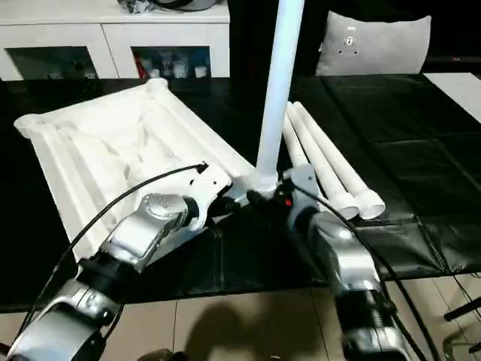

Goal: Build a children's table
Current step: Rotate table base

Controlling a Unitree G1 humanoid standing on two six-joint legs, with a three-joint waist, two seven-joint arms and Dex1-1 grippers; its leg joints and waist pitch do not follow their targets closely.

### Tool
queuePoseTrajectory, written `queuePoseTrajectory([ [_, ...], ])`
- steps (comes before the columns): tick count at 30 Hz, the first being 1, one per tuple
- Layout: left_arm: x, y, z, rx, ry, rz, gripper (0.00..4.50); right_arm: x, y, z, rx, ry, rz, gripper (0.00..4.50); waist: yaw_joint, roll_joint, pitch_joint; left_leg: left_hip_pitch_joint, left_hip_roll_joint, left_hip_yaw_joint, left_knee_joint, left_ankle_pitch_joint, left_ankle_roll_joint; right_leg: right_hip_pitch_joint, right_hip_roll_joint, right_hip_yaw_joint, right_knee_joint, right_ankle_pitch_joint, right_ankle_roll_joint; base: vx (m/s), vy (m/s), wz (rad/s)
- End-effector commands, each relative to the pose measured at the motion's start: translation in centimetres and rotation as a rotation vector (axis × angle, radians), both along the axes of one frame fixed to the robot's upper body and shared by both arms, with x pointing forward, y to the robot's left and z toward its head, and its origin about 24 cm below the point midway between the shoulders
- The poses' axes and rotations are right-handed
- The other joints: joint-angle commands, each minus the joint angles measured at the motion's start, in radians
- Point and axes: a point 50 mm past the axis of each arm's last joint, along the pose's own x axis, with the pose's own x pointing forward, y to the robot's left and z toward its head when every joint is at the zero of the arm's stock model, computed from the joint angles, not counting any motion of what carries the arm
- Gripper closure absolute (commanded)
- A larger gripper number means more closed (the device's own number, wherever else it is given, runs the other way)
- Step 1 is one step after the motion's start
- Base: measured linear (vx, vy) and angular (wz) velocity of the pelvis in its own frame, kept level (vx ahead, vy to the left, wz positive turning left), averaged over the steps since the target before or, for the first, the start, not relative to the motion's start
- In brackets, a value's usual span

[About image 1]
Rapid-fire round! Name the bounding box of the white plastic table leg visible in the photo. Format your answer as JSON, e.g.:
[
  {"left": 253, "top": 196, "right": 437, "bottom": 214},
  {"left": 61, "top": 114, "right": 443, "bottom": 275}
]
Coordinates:
[
  {"left": 282, "top": 111, "right": 315, "bottom": 172},
  {"left": 255, "top": 0, "right": 305, "bottom": 199},
  {"left": 295, "top": 100, "right": 387, "bottom": 221},
  {"left": 287, "top": 102, "right": 360, "bottom": 221}
]

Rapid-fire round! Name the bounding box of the white plastic table top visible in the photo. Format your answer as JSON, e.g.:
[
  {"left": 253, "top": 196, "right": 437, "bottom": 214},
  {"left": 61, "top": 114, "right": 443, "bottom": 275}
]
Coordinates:
[{"left": 14, "top": 77, "right": 264, "bottom": 260}]

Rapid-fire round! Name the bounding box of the black work mat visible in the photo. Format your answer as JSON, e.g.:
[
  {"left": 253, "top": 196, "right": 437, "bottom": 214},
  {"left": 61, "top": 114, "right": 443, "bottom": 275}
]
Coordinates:
[{"left": 0, "top": 73, "right": 481, "bottom": 313}]

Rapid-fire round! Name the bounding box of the black sofa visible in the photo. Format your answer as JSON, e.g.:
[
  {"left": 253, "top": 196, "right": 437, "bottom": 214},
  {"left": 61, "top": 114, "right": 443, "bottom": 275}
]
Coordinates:
[{"left": 228, "top": 0, "right": 481, "bottom": 79}]

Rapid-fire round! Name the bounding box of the dark robot foot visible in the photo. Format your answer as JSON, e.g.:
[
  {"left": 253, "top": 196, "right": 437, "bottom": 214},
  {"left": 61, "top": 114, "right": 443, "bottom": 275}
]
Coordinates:
[{"left": 142, "top": 347, "right": 189, "bottom": 361}]

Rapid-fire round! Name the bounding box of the small red bottle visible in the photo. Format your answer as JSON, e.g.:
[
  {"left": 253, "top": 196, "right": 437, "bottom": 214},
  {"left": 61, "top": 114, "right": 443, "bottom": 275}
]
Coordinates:
[{"left": 135, "top": 52, "right": 150, "bottom": 78}]

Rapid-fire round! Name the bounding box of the light grey pillow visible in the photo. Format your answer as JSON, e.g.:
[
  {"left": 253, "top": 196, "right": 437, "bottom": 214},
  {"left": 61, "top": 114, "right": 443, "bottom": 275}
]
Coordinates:
[{"left": 314, "top": 10, "right": 432, "bottom": 76}]

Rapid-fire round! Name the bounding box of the white flat board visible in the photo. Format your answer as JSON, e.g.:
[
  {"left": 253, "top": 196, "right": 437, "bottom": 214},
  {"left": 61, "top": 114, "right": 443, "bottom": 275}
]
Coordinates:
[{"left": 422, "top": 71, "right": 481, "bottom": 125}]

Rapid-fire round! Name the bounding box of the dark bag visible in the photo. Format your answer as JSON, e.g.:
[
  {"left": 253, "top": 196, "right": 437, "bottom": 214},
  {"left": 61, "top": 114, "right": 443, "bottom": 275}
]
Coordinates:
[{"left": 150, "top": 0, "right": 222, "bottom": 11}]

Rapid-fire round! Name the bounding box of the white cabinet with glass doors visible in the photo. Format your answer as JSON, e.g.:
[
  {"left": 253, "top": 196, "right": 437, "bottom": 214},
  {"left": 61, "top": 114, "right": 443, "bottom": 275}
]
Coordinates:
[{"left": 0, "top": 0, "right": 231, "bottom": 80}]

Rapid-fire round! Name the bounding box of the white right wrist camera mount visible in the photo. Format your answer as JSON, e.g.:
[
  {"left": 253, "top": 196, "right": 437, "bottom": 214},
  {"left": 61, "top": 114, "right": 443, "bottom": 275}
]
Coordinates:
[{"left": 281, "top": 164, "right": 320, "bottom": 211}]

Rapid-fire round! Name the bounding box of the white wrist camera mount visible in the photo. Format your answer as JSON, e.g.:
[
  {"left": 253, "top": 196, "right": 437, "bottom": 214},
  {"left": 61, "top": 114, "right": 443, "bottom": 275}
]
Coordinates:
[
  {"left": 281, "top": 164, "right": 320, "bottom": 211},
  {"left": 176, "top": 164, "right": 234, "bottom": 231}
]

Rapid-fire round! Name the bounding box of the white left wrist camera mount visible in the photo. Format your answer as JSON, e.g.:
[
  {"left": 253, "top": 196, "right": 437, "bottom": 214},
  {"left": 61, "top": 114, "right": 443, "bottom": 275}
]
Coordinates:
[{"left": 176, "top": 164, "right": 234, "bottom": 231}]

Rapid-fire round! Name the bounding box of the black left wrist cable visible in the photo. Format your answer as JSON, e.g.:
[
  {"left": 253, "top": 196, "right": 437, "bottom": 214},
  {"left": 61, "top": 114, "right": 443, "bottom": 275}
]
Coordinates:
[{"left": 0, "top": 160, "right": 210, "bottom": 354}]

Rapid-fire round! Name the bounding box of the black table frame leg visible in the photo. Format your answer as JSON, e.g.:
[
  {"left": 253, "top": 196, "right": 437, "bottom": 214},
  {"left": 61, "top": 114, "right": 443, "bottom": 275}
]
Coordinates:
[{"left": 444, "top": 295, "right": 481, "bottom": 321}]

